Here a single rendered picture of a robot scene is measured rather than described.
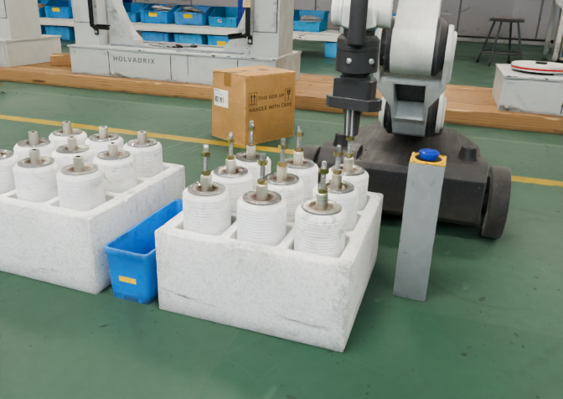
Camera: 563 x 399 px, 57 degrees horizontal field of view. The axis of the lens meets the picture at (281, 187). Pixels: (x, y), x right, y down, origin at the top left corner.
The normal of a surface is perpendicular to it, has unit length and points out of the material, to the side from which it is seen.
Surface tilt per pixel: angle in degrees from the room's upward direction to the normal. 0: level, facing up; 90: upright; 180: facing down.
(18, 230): 90
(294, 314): 90
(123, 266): 92
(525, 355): 0
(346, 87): 90
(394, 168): 46
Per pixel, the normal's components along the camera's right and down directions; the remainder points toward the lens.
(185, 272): -0.33, 0.32
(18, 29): 0.95, 0.14
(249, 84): 0.69, 0.27
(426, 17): -0.17, -0.51
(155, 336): 0.04, -0.94
